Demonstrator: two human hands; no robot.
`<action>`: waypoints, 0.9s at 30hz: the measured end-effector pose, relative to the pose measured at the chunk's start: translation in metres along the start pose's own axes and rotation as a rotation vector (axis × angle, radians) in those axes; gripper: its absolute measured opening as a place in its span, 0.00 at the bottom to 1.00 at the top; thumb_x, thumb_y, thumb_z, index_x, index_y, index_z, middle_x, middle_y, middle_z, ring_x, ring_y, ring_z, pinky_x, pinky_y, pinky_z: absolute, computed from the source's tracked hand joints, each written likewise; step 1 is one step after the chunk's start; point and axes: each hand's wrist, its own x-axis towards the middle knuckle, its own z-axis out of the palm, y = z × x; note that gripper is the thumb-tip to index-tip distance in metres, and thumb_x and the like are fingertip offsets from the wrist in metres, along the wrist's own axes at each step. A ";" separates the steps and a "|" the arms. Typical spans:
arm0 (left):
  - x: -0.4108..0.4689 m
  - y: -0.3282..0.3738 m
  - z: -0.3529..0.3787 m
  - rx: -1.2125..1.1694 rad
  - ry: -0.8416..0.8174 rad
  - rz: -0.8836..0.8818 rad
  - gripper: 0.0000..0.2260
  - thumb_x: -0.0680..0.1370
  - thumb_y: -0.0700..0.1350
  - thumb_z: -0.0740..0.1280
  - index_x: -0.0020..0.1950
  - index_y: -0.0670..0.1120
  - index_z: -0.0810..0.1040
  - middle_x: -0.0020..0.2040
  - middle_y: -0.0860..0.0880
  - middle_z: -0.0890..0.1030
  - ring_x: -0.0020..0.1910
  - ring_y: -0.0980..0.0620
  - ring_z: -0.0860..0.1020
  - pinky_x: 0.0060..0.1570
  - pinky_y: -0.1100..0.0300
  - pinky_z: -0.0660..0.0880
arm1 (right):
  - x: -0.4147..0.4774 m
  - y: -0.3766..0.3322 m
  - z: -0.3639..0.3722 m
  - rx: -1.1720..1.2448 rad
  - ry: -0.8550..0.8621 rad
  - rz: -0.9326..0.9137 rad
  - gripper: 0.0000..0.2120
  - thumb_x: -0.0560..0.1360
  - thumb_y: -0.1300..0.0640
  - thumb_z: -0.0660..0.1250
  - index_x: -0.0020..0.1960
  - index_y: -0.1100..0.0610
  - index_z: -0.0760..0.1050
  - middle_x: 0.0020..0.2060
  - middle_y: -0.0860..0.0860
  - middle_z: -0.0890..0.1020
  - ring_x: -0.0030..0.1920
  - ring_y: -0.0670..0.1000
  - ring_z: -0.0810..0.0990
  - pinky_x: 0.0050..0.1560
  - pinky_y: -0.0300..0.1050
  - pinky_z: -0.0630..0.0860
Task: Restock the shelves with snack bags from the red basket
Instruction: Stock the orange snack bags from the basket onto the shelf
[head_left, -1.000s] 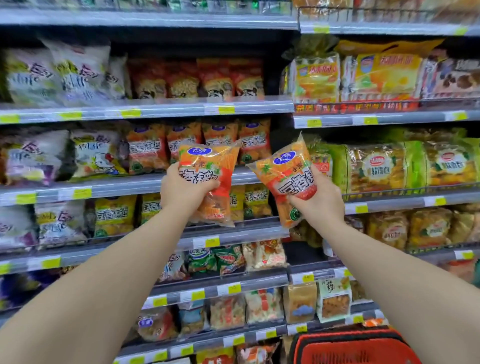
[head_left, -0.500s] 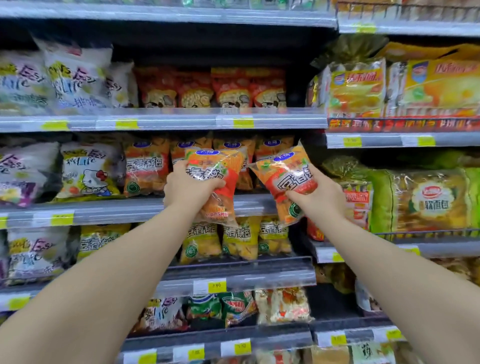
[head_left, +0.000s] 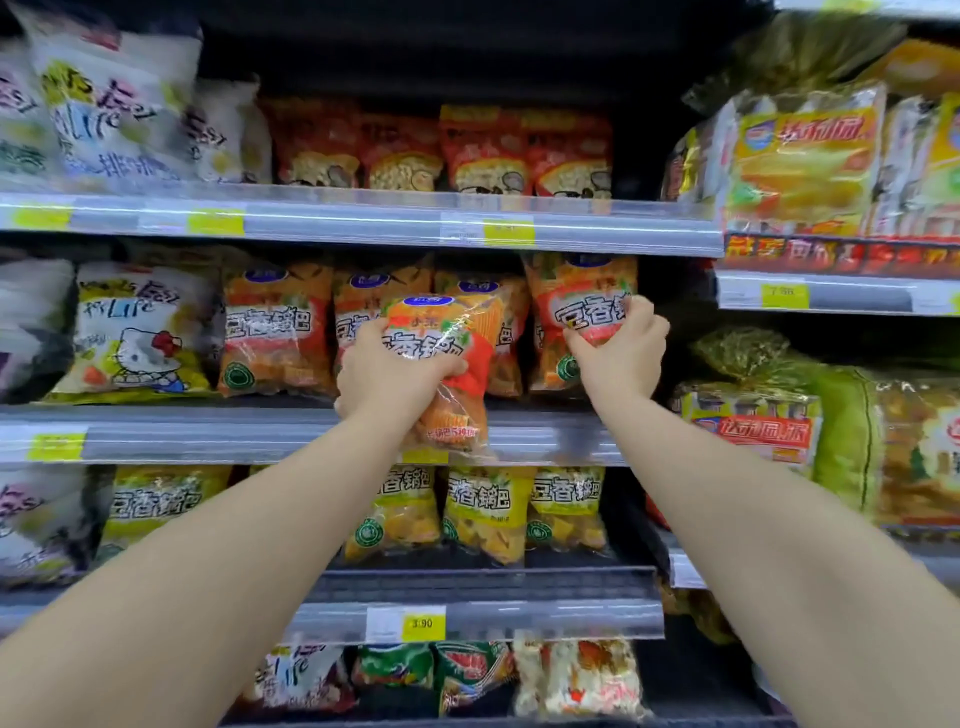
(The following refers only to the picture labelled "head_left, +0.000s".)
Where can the person's right hand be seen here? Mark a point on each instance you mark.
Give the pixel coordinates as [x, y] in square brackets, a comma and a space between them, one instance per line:
[626, 367]

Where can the person's left hand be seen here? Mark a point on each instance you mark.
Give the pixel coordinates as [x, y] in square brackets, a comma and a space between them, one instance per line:
[382, 382]

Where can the grey store shelving unit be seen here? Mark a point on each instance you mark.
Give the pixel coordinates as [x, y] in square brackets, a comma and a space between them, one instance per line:
[600, 232]

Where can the row of yellow snack packets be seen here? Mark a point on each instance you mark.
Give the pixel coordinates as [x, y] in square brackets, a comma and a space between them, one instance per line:
[480, 510]

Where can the white chips bag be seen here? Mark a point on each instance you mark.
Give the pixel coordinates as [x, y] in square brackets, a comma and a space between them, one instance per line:
[22, 120]
[135, 337]
[30, 322]

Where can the white printed snack package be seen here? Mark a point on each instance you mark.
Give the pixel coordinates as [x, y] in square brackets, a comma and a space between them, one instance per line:
[41, 525]
[217, 135]

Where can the person's right forearm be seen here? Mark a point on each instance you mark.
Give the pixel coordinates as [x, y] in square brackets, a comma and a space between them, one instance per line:
[795, 555]

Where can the person's left forearm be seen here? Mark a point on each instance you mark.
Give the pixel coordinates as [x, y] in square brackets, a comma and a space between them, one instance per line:
[172, 577]

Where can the red yellow multipack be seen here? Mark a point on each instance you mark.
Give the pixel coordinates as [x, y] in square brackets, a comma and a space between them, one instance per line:
[750, 427]

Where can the gold brown pack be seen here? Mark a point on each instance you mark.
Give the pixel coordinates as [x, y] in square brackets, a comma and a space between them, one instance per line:
[686, 169]

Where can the red panda print bag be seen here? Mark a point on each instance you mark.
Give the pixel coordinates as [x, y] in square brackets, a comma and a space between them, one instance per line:
[570, 161]
[311, 146]
[484, 154]
[401, 157]

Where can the green blue bag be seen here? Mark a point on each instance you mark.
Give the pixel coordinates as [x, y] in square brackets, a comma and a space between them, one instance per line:
[394, 666]

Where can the green yellow bag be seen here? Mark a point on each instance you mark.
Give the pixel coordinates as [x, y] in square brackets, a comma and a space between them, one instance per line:
[900, 450]

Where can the green shrimp print bag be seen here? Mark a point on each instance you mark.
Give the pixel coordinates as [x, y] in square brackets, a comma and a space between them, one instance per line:
[472, 675]

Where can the pale prawn cracker bag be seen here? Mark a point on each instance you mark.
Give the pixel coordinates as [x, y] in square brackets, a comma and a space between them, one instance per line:
[529, 675]
[596, 679]

